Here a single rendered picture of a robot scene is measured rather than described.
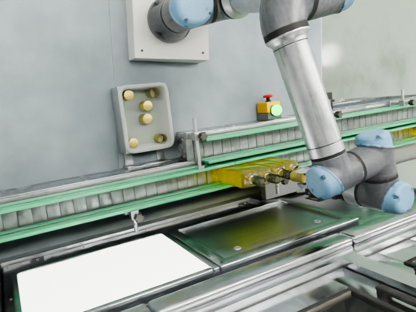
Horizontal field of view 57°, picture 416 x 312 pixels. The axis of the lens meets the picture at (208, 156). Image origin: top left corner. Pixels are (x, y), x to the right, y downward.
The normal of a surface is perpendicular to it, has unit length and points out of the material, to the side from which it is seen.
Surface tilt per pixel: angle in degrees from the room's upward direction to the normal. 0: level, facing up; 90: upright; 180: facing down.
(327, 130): 21
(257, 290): 90
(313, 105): 38
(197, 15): 12
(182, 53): 4
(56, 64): 0
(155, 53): 4
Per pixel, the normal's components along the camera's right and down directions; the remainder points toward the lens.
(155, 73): 0.48, 0.08
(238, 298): -0.11, -0.98
